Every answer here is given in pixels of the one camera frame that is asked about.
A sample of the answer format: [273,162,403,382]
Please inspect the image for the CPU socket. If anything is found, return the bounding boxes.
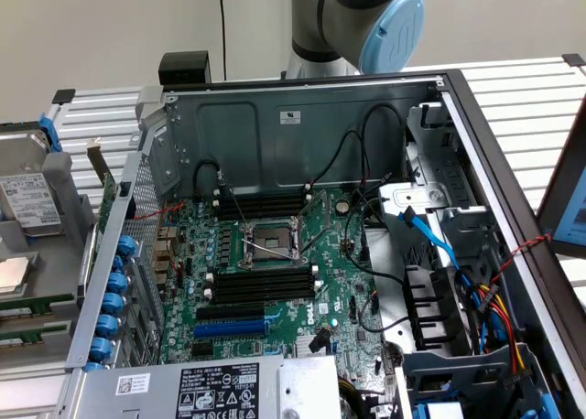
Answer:
[237,217,306,272]

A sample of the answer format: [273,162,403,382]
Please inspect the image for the metal locking lever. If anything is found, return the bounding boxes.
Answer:
[227,185,252,231]
[246,238,301,261]

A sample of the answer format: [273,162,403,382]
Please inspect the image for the open PC case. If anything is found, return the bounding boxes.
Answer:
[63,69,586,419]

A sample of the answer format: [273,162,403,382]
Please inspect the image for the metal disk bay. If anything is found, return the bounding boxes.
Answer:
[377,102,505,274]

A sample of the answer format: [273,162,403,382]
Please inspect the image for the green Dell motherboard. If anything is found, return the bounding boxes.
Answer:
[157,188,390,365]

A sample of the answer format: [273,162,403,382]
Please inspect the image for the long black expansion slot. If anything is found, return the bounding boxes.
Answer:
[195,302,266,322]

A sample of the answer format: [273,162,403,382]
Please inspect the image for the black board connector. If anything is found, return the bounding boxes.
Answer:
[309,327,331,354]

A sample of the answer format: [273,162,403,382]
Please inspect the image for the blue expansion slot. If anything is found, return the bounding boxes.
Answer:
[192,320,269,339]

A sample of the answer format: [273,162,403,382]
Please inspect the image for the silver chipset heat sink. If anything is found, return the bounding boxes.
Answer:
[295,334,338,359]

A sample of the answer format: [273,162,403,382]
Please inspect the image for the black box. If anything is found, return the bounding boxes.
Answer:
[157,51,212,85]

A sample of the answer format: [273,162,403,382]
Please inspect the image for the black fan shroud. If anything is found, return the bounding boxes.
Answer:
[402,265,472,351]

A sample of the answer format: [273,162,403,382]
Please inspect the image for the green graphics card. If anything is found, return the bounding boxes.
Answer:
[85,137,118,223]

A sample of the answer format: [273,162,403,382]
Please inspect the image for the grey plastic drive carrier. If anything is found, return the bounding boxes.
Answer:
[400,343,562,419]

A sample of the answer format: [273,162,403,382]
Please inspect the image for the grey power supply unit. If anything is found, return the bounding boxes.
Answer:
[68,355,342,419]

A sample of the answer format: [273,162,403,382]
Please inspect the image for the grey parts rack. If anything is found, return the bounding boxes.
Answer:
[0,121,100,370]

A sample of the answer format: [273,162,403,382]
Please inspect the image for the silver hard disk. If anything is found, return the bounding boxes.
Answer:
[0,133,65,237]

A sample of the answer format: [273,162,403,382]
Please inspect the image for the dark laptop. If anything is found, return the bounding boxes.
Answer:
[535,91,586,260]

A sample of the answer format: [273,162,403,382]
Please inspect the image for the silver CPU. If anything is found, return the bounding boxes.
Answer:
[0,256,33,296]

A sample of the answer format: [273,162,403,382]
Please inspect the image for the long black board cable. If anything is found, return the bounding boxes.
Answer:
[342,194,411,285]

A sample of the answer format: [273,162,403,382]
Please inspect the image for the black arched cable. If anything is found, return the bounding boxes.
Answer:
[309,129,370,196]
[361,102,408,182]

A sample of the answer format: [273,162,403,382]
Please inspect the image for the red black twisted wire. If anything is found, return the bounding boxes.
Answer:
[487,233,553,287]
[135,199,187,274]

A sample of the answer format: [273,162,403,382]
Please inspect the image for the thin black looped cable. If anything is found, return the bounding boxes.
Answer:
[356,295,413,333]

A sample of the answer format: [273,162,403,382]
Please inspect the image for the blue SATA wire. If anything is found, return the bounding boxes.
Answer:
[396,206,494,347]

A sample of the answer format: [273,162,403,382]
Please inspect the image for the thin black wall cable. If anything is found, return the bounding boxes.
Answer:
[218,0,229,82]

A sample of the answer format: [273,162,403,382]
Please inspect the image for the red yellow power wires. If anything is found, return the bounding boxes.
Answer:
[471,281,532,392]

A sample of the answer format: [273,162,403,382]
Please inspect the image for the blue disk bracket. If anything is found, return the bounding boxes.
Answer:
[37,112,64,155]

